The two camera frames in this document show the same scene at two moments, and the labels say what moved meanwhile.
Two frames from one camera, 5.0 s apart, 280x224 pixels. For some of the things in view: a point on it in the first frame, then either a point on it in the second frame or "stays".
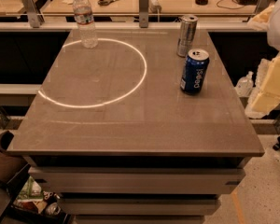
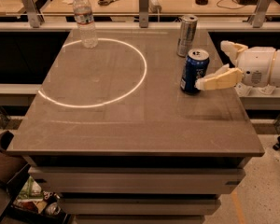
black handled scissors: x=107 y=2 stays
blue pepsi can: x=194 y=71 stays
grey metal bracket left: x=35 y=15 stays
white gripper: x=279 y=23 → x=258 y=65
